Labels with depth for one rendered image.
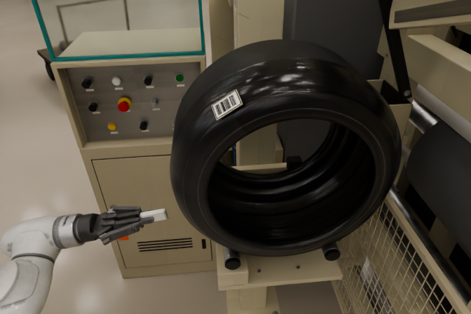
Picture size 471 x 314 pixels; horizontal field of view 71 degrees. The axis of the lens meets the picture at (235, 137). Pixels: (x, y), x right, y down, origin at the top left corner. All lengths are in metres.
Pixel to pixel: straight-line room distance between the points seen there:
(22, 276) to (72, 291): 1.22
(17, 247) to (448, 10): 1.13
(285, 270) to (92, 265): 1.42
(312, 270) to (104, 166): 0.95
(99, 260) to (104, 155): 0.91
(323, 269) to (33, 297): 0.77
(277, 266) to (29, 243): 0.69
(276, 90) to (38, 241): 0.73
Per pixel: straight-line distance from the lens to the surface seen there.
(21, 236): 1.07
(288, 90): 0.65
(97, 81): 1.40
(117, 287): 2.12
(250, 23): 0.97
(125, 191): 1.62
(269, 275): 1.07
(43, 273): 1.02
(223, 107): 0.65
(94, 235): 1.00
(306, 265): 1.11
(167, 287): 2.04
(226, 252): 0.98
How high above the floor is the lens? 1.69
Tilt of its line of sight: 33 degrees down
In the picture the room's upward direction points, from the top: 1 degrees counter-clockwise
